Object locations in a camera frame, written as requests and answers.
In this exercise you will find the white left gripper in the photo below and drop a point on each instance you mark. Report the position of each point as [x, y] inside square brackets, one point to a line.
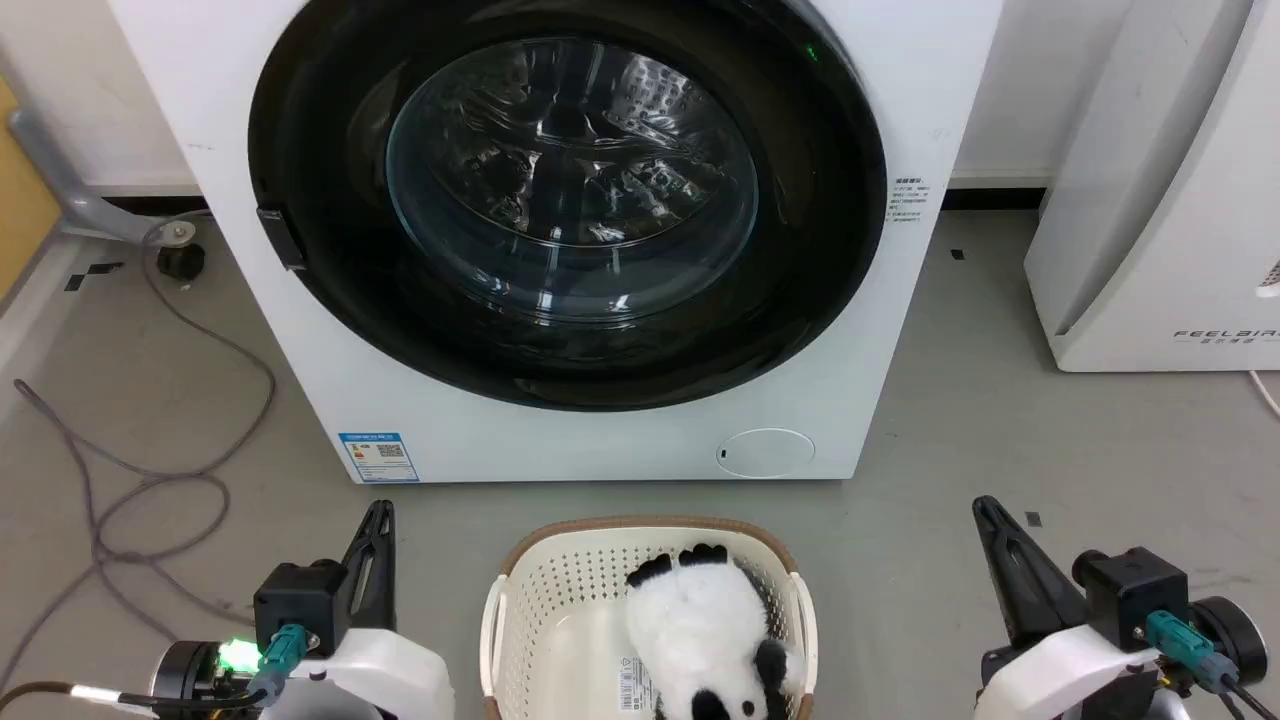
[385, 675]

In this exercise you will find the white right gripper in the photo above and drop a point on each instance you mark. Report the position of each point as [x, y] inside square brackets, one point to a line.
[1060, 675]

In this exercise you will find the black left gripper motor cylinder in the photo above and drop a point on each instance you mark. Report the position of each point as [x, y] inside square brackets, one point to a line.
[185, 668]

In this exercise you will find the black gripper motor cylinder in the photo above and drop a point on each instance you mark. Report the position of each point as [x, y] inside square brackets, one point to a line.
[1232, 640]
[185, 668]

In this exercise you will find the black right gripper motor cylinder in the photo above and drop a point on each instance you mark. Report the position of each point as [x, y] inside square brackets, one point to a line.
[1232, 640]

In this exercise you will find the white front-load washing machine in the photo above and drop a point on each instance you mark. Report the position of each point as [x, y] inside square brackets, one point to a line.
[600, 445]

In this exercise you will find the black round washer door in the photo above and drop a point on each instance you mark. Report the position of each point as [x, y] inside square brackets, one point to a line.
[810, 300]

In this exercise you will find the cream perforated laundry basket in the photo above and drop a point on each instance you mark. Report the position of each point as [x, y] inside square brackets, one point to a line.
[560, 600]

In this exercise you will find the white barcode tag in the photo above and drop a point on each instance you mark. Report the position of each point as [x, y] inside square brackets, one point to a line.
[636, 685]

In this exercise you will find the round white filter cover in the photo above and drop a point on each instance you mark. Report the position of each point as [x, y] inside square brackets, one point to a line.
[766, 453]

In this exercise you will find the black and white panda plush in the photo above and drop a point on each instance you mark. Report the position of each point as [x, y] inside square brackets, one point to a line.
[700, 625]

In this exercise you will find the black round foot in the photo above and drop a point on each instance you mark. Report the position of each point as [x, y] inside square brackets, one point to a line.
[182, 262]

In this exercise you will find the white air purifier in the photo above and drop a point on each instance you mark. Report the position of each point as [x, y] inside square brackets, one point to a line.
[1170, 230]

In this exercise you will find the small printed text sticker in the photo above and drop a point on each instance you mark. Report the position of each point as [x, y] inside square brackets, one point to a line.
[910, 200]

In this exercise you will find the grey metal table leg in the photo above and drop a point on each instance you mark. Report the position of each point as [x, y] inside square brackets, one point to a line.
[60, 180]

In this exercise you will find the wooden panel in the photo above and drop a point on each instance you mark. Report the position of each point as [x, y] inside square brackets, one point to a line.
[20, 200]

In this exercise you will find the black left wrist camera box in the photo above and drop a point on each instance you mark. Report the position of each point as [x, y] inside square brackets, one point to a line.
[300, 600]

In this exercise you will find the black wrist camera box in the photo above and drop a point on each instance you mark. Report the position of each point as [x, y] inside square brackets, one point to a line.
[300, 600]
[1135, 590]

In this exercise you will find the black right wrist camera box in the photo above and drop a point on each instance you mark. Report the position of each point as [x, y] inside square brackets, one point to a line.
[1135, 590]

